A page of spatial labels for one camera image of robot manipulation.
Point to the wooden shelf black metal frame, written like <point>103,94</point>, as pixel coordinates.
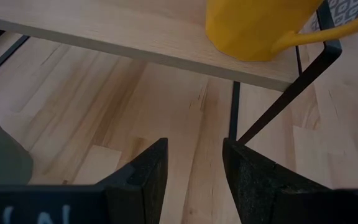
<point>135,31</point>

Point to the plain green mug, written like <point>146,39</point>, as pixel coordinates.
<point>2,155</point>

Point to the yellow faceted mug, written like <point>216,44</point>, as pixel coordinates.
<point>244,28</point>

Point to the grey patterned mug yellow rim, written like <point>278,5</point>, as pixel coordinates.
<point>346,11</point>

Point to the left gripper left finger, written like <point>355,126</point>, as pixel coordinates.
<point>141,186</point>

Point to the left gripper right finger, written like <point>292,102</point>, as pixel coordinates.
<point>259,193</point>

